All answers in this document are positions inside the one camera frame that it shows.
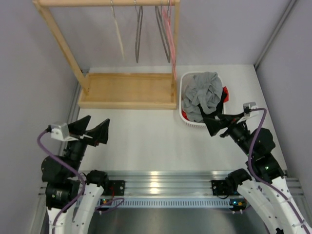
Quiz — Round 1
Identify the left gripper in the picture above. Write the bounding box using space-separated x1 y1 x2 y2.
63 115 109 177

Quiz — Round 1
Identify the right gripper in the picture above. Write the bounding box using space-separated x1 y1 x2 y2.
203 111 255 157

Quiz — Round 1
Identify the black tank top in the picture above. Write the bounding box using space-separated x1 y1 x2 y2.
198 91 227 119

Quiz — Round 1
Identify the red tank top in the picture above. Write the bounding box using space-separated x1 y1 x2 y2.
181 85 231 121

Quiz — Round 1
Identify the grey tank top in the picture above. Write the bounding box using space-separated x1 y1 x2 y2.
180 72 223 123

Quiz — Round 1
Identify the pink hanger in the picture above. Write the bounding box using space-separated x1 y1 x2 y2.
160 0 176 63
167 0 177 80

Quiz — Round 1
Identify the beige hanger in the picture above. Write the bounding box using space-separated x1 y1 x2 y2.
134 0 143 63

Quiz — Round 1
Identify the taupe hanger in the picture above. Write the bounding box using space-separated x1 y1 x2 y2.
155 1 171 63

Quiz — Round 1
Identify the cream hanger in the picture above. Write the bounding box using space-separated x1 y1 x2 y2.
110 0 125 60

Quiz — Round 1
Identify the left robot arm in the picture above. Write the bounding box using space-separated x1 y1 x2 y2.
37 116 110 234

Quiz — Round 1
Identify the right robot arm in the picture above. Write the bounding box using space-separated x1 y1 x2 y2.
202 108 312 234

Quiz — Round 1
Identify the white plastic basket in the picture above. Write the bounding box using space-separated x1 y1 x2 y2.
179 72 226 127

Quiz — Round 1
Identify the wooden clothes rack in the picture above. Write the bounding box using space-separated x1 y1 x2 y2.
33 0 180 110

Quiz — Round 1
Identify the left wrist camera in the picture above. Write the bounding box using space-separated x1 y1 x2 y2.
48 122 76 142

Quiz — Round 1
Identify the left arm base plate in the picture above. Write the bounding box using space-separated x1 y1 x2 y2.
108 180 125 196

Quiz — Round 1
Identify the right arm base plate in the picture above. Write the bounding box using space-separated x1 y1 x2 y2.
211 180 233 197

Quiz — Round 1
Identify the aluminium mounting rail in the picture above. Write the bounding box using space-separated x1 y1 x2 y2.
39 170 303 197

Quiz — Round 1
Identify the slotted cable duct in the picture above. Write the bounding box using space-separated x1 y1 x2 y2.
96 197 247 209

